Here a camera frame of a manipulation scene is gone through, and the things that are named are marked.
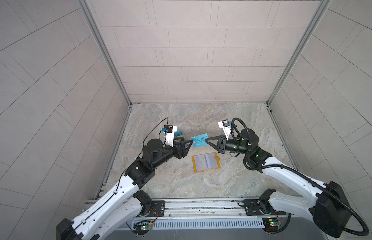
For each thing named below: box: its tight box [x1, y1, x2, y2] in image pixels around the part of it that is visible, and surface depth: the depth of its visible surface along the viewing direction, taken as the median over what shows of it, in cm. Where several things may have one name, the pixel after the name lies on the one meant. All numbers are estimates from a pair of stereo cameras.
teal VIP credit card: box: [191, 133, 208, 149], surface depth 70 cm
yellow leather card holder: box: [191, 152, 221, 173], surface depth 88 cm
